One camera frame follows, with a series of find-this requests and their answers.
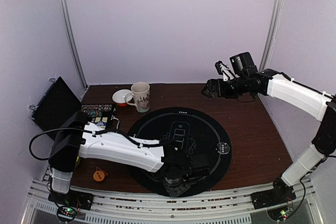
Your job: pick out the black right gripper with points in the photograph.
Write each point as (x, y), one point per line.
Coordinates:
(214, 87)

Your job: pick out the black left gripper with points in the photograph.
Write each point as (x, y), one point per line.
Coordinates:
(176, 192)

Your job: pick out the orange big blind button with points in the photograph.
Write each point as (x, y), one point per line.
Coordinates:
(97, 179)

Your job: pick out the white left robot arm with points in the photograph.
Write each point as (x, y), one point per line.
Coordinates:
(77, 137)

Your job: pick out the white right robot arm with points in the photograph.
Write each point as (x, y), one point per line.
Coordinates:
(244, 77)

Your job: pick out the round black poker mat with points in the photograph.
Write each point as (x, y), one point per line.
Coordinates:
(190, 130)

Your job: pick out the clear dealer button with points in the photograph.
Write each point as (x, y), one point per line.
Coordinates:
(223, 148)

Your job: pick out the white floral mug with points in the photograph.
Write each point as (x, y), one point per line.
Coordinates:
(139, 97)

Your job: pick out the red black triangle token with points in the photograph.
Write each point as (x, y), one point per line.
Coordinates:
(100, 172)

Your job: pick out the white saucer orange base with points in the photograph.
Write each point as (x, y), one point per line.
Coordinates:
(119, 97)

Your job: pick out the lime green bowl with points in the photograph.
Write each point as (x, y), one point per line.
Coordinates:
(77, 161)

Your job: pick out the black poker chip case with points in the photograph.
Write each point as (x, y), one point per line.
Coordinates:
(59, 104)

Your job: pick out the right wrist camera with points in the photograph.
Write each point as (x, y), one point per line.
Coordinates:
(225, 71)

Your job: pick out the aluminium front rail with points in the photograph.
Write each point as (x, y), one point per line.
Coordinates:
(218, 206)

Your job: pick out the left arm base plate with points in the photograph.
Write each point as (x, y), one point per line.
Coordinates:
(76, 199)

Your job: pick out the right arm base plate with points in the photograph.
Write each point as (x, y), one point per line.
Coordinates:
(269, 198)

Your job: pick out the right aluminium frame post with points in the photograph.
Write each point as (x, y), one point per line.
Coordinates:
(270, 38)

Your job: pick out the aluminium frame post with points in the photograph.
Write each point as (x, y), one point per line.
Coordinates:
(72, 43)
(270, 38)

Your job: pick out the left aluminium frame post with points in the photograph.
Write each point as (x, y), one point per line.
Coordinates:
(72, 43)

